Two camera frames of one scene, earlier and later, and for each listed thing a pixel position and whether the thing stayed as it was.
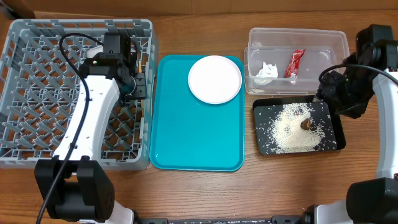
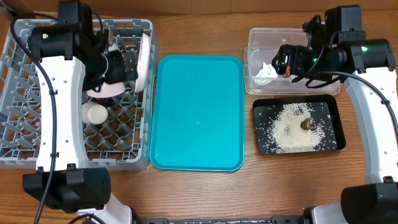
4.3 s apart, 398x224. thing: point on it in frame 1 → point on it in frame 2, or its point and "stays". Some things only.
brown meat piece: [305, 124] stays
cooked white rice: [288, 135] stays
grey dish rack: [38, 88] stays
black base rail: [273, 219] stays
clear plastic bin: [289, 61] stays
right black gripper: [339, 104] → [283, 61]
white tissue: [267, 73] stays
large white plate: [214, 79] → [143, 65]
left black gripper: [140, 92] → [119, 74]
